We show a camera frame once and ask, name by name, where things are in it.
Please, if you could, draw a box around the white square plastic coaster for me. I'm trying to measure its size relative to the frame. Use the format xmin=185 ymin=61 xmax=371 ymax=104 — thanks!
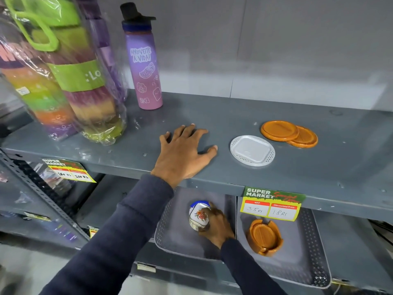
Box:
xmin=230 ymin=135 xmax=276 ymax=167

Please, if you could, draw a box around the wrapped purple bottle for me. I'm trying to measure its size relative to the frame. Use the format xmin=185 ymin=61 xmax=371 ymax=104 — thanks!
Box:
xmin=75 ymin=0 xmax=129 ymax=103

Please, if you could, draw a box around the grey metal shelf rack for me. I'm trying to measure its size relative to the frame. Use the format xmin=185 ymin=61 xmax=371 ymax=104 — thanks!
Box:
xmin=0 ymin=88 xmax=393 ymax=295

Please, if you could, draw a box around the person's right hand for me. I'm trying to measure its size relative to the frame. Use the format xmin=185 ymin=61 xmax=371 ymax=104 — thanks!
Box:
xmin=198 ymin=202 xmax=236 ymax=250

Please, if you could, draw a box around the green yellow price label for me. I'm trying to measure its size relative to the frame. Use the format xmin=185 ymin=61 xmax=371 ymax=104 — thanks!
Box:
xmin=240 ymin=186 xmax=307 ymax=222
xmin=41 ymin=158 xmax=97 ymax=184

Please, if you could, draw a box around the grey perforated plastic tray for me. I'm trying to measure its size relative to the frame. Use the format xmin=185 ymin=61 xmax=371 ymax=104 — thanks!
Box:
xmin=236 ymin=196 xmax=332 ymax=289
xmin=154 ymin=187 xmax=237 ymax=262

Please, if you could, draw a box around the person's left forearm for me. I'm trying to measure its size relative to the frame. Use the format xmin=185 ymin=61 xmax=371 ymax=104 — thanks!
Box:
xmin=39 ymin=173 xmax=175 ymax=295

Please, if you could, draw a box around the person's right forearm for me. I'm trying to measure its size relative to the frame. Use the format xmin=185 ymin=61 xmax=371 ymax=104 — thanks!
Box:
xmin=220 ymin=238 xmax=288 ymax=295

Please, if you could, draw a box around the orange round coaster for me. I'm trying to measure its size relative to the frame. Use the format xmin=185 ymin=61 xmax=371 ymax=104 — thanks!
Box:
xmin=260 ymin=120 xmax=300 ymax=142
xmin=287 ymin=126 xmax=319 ymax=149

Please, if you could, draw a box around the wrapped rainbow bottle green handle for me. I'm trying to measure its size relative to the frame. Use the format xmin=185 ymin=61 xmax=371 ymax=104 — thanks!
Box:
xmin=4 ymin=0 xmax=128 ymax=146

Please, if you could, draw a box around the person's left hand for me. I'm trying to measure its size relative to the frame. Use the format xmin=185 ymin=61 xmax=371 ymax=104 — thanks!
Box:
xmin=150 ymin=123 xmax=218 ymax=188

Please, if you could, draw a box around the purple water bottle black cap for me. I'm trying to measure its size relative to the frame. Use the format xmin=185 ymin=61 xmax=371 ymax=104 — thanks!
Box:
xmin=120 ymin=2 xmax=163 ymax=110

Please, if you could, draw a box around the white floral ceramic coaster set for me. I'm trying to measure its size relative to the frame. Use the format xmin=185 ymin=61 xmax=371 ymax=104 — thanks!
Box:
xmin=189 ymin=200 xmax=212 ymax=233

